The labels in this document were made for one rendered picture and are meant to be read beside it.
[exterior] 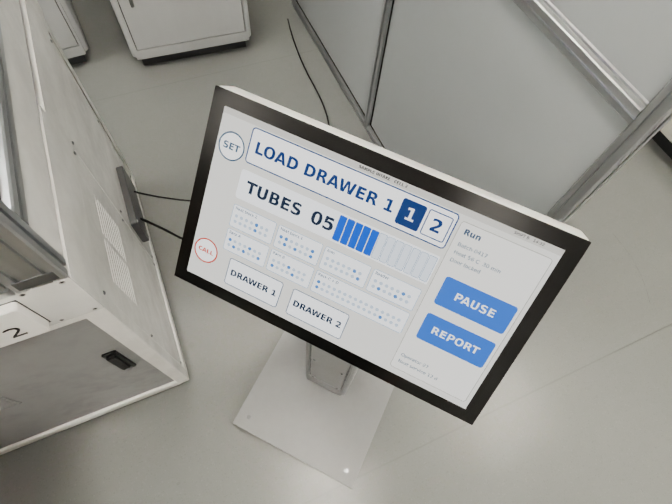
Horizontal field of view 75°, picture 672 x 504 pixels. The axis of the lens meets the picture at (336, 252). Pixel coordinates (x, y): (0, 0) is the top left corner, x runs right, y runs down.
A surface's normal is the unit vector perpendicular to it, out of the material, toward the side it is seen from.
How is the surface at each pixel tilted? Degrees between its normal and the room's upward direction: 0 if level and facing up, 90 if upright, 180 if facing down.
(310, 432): 3
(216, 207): 50
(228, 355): 0
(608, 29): 90
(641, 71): 90
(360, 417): 5
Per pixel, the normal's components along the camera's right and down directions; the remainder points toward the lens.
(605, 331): 0.06, -0.46
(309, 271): -0.29, 0.31
